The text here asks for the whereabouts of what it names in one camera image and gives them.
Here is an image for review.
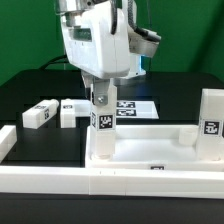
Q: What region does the white desk tabletop tray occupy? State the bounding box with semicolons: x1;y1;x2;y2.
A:
85;125;224;172

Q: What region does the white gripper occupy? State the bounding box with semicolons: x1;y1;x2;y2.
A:
59;0;130;106

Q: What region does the white U-shaped obstacle fence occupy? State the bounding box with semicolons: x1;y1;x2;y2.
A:
0;126;224;199

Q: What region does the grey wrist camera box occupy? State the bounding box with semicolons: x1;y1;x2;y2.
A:
128;30;161;58

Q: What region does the black cable with connector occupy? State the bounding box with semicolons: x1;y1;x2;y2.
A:
39;54;69;70

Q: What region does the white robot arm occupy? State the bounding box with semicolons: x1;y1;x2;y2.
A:
55;0;142;106

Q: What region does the white marker base plate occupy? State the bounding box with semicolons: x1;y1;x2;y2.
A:
71;99;160;120

